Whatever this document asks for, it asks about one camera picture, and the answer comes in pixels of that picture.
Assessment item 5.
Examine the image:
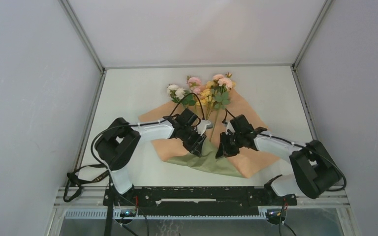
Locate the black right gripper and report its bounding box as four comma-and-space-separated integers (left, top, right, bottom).
216, 131, 244, 158

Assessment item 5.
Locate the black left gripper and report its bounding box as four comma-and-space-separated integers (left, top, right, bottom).
180, 127, 207, 157

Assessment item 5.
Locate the orange green wrapping paper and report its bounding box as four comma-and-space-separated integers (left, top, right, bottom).
138, 89, 280, 178

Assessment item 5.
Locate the yellow fake flower stem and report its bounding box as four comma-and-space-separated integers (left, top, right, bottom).
193, 81, 215, 119

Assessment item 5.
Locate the pink fake flower stem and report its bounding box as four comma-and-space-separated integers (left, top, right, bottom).
208, 72, 235, 141
187, 76, 206, 98

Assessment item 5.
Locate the white fake flower stem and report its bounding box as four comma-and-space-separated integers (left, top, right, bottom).
167, 84, 195, 108

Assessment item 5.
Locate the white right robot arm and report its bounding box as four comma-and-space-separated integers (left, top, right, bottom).
216, 115, 347, 205

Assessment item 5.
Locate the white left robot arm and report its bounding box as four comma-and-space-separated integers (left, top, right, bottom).
91, 109, 213, 205

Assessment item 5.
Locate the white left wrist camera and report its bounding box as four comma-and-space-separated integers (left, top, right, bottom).
196, 119, 213, 135

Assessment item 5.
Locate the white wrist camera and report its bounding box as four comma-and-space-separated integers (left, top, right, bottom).
196, 119, 213, 135
224, 121, 235, 134

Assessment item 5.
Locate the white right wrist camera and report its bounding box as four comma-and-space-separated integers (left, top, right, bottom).
224, 121, 235, 134

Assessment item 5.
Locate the black mounting base rail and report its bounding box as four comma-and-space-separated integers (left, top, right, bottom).
103, 186, 297, 217

